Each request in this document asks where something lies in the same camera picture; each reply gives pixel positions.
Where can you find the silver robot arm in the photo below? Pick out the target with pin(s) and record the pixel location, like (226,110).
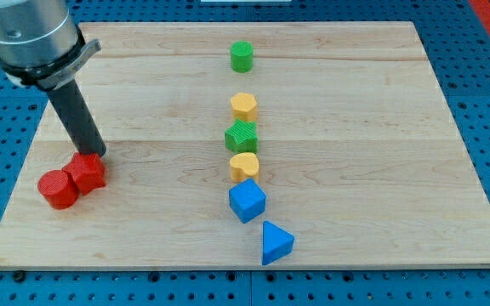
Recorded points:
(40,44)

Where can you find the wooden board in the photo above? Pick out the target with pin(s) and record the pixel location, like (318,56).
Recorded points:
(359,155)

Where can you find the yellow heart block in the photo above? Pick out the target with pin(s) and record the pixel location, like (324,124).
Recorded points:
(244,166)

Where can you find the green star block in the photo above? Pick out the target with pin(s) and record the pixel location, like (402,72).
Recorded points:
(241,137)

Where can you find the blue cube block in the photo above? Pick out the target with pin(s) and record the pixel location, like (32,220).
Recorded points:
(247,200)

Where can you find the yellow hexagon block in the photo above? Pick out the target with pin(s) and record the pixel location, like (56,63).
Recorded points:
(244,106)

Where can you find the blue triangle block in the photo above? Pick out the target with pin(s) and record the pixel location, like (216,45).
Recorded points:
(276,243)

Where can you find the green cylinder block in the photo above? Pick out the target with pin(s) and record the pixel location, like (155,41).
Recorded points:
(242,56)

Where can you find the red star block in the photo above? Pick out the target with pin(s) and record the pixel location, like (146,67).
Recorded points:
(87,172)

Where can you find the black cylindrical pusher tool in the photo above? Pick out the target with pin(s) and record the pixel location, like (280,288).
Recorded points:
(71,108)

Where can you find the red cylinder block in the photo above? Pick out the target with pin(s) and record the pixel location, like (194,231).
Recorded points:
(58,189)

